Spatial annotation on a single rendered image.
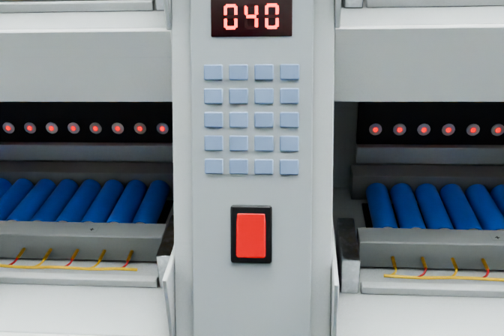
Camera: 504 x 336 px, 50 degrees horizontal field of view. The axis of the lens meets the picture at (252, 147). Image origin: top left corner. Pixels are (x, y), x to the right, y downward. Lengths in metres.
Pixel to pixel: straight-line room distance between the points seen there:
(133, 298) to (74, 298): 0.04
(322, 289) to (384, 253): 0.08
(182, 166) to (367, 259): 0.15
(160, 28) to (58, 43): 0.06
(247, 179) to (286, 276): 0.06
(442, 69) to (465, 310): 0.16
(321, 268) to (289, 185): 0.05
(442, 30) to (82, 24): 0.21
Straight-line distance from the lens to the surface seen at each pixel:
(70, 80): 0.35
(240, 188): 0.31
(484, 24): 0.34
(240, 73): 0.31
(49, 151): 0.53
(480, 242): 0.41
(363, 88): 0.33
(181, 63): 0.32
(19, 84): 0.37
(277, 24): 0.31
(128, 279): 0.40
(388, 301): 0.38
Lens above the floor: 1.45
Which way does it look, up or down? 5 degrees down
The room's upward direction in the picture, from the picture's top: straight up
